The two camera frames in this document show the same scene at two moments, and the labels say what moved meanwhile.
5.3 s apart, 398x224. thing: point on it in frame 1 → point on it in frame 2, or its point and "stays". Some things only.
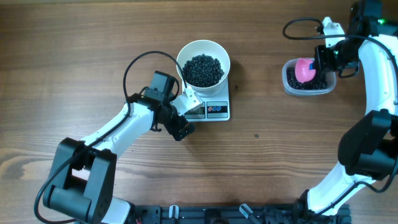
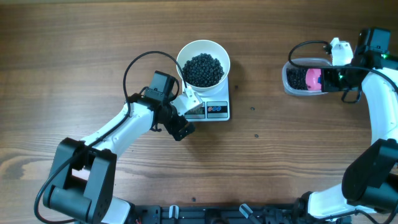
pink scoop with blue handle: [304, 70] → [313, 79]
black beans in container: [293, 82] stays
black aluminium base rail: [285, 213] stays
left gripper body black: [173, 122] stays
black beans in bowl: [203, 71] stays
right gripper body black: [336, 57] → [334, 79]
